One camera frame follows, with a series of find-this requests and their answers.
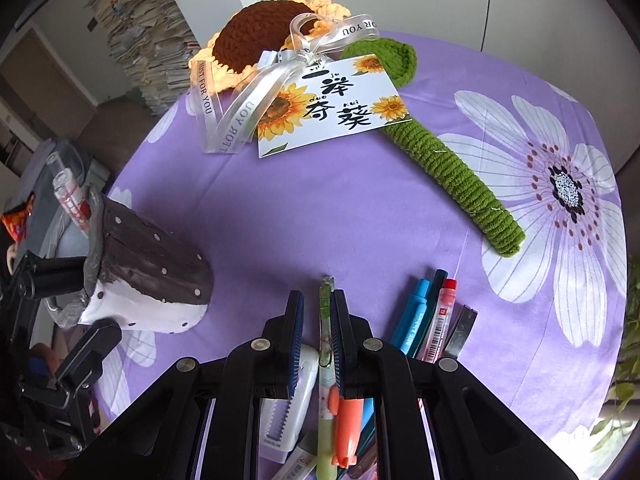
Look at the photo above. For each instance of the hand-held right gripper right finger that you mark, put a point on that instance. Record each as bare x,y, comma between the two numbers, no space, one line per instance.
339,340

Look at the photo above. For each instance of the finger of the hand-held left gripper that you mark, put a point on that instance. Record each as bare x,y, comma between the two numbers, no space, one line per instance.
55,275
90,350

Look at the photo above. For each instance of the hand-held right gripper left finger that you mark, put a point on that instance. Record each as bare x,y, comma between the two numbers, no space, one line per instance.
296,340

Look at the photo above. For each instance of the light green pen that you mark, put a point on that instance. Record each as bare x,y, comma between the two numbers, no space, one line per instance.
325,360

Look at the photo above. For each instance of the brown polka dot pencil case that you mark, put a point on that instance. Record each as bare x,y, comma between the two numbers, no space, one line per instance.
150,265

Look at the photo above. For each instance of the red cap pen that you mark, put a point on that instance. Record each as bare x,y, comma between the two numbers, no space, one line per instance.
440,320

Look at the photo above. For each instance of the white correction tape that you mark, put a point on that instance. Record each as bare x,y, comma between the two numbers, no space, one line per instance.
305,385

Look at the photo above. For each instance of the orange snack bag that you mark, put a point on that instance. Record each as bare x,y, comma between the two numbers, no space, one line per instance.
12,227

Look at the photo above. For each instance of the light blue pen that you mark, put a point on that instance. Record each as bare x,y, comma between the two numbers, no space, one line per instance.
412,315

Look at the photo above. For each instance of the teal pen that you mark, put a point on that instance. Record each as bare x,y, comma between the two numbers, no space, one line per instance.
368,420

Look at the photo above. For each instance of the orange pen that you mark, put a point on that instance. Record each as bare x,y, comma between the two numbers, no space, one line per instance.
347,430

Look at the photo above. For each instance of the dark blue pen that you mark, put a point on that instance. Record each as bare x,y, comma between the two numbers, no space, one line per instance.
438,285

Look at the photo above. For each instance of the grey black pen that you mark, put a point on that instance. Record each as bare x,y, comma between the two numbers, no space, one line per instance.
462,330

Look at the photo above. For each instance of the white highlighter pen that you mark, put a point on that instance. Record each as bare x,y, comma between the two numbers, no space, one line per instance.
302,465

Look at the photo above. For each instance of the purple floral tablecloth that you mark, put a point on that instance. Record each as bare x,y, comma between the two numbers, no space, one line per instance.
325,210

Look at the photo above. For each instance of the brown door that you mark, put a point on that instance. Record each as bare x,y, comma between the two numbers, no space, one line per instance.
40,75

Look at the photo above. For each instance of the sunflower print card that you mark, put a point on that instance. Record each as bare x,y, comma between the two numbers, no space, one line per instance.
345,110

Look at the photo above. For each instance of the white printed ribbon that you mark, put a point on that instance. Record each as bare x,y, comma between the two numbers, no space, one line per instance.
260,95

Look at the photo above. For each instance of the tall stack of papers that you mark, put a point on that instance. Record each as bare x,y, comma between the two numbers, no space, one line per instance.
145,35

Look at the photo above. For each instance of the green potted plant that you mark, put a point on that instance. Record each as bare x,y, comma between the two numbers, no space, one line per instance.
625,385

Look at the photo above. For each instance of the crochet sunflower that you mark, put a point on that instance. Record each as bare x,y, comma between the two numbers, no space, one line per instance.
260,30

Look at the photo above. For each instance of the dark wall switch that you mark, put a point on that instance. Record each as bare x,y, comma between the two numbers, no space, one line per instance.
91,25

